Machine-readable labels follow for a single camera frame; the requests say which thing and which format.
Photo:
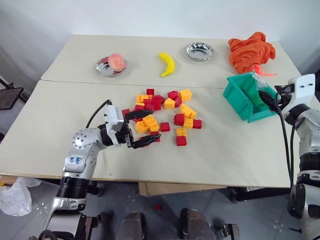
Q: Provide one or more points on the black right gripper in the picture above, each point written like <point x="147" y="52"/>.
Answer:
<point x="283" y="93"/>

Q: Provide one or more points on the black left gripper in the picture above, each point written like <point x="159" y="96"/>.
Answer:
<point x="126" y="136"/>

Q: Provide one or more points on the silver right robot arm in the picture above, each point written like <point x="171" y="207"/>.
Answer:
<point x="310" y="120"/>

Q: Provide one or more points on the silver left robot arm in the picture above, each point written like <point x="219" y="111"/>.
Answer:
<point x="82" y="142"/>

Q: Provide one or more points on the yellow toy building block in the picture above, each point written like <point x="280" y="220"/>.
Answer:
<point x="169" y="103"/>
<point x="185" y="95"/>
<point x="142" y="98"/>
<point x="188" y="123"/>
<point x="140" y="127"/>
<point x="151" y="123"/>
<point x="188" y="110"/>
<point x="181" y="132"/>

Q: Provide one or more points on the clear plastic bin label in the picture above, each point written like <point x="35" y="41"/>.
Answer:
<point x="261" y="83"/>

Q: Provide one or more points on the teal plastic bin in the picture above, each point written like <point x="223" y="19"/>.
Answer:
<point x="237" y="97"/>

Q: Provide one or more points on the small red block on floor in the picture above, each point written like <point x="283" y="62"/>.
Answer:
<point x="158" y="206"/>

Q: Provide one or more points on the crumpled orange cloth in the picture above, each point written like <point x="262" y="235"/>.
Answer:
<point x="250" y="52"/>

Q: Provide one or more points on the yellow toy banana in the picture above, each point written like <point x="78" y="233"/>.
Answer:
<point x="168" y="63"/>

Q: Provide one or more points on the silver metal bowl with peach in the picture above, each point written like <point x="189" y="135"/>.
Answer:
<point x="103" y="68"/>

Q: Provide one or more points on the pink toy peach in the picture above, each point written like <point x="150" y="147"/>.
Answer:
<point x="116" y="62"/>

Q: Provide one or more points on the brown wooden table beam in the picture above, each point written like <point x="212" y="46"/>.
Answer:
<point x="180" y="188"/>

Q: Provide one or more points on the empty silver metal bowl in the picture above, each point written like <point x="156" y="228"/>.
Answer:
<point x="199" y="51"/>

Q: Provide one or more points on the black table leg bar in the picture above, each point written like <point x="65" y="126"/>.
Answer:
<point x="257" y="194"/>

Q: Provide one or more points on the dark rounded shape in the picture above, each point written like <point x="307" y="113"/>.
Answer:
<point x="196" y="225"/>
<point x="132" y="227"/>

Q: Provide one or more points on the black metal stand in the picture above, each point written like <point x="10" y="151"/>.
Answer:
<point x="10" y="96"/>

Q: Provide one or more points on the white plastic bag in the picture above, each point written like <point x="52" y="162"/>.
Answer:
<point x="15" y="197"/>

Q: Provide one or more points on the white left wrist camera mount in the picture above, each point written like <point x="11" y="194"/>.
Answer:
<point x="113" y="120"/>

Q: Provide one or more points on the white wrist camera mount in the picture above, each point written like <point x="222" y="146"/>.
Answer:
<point x="303" y="87"/>
<point x="113" y="120"/>

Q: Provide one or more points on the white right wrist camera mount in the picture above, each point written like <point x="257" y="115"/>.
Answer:
<point x="303" y="87"/>

